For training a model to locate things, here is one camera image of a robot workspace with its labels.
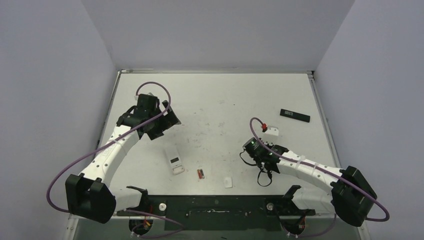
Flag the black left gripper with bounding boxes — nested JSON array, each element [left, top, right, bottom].
[[148, 101, 181, 140]]

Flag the white battery cover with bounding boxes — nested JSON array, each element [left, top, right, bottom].
[[223, 176, 233, 189]]

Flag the white red remote control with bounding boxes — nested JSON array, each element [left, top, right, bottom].
[[165, 146, 185, 175]]

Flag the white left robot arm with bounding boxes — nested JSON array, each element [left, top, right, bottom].
[[65, 94, 181, 224]]

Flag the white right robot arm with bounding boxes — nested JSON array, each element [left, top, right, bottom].
[[243, 138, 377, 227]]

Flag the black flat bar tool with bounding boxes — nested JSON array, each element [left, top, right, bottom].
[[279, 109, 311, 123]]

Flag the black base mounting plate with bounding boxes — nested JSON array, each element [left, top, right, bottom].
[[135, 195, 316, 231]]

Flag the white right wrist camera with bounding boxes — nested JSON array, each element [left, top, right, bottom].
[[261, 123, 280, 138]]

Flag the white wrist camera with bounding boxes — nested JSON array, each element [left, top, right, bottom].
[[261, 123, 280, 138], [134, 92, 155, 101]]

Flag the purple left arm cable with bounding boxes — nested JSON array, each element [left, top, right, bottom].
[[46, 81, 172, 214]]

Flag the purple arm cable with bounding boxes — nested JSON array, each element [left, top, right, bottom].
[[249, 117, 391, 223], [46, 81, 172, 214]]

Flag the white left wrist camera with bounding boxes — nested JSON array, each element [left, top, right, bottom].
[[134, 92, 155, 101]]

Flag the aluminium rail frame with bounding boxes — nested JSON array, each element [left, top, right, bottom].
[[311, 208, 368, 221]]

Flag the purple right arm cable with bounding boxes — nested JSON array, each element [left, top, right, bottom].
[[249, 117, 391, 223]]

